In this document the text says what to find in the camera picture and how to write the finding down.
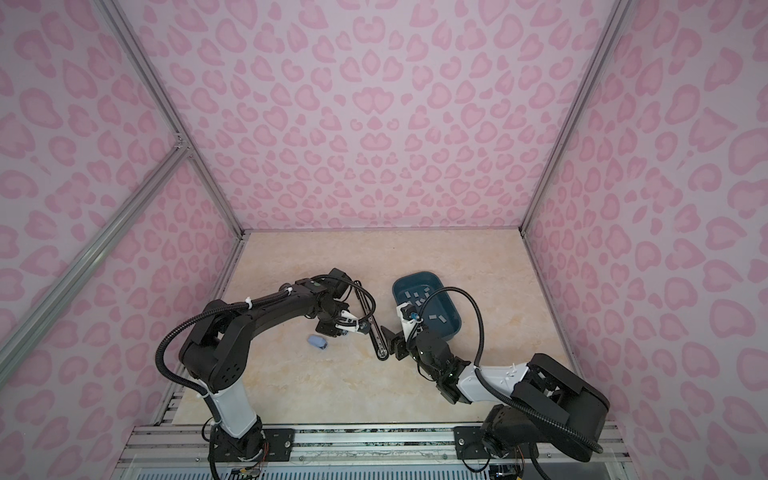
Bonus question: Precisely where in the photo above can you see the black stapler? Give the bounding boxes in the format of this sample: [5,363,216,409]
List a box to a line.
[356,290,389,361]

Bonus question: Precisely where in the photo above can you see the teal plastic tray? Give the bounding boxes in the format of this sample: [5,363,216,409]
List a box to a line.
[392,271,462,340]

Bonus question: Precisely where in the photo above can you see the aluminium frame strut left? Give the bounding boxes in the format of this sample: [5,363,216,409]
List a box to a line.
[1,140,189,385]

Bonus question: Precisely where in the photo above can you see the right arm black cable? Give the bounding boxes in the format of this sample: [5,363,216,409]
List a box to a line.
[410,286,604,454]

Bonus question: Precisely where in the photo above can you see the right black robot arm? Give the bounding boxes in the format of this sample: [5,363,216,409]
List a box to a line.
[383,327,610,462]

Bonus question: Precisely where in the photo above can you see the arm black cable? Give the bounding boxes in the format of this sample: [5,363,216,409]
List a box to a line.
[154,274,378,397]
[410,286,604,454]

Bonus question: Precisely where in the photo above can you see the light blue mini stapler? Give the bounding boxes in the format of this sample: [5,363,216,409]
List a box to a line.
[307,335,328,350]

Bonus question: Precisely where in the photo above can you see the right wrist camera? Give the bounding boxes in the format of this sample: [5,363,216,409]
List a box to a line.
[396,302,422,342]

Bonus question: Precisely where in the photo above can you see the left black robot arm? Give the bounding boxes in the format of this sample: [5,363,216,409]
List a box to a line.
[178,269,376,463]

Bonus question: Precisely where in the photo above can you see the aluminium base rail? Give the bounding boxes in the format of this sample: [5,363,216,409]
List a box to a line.
[110,423,639,479]

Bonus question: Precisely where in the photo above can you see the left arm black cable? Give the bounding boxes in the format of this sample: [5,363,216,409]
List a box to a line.
[154,274,378,397]

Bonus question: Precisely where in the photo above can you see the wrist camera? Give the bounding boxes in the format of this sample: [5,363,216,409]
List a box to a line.
[334,310,370,335]
[396,302,422,342]

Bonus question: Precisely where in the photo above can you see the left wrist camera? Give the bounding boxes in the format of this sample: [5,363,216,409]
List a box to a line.
[334,310,370,335]

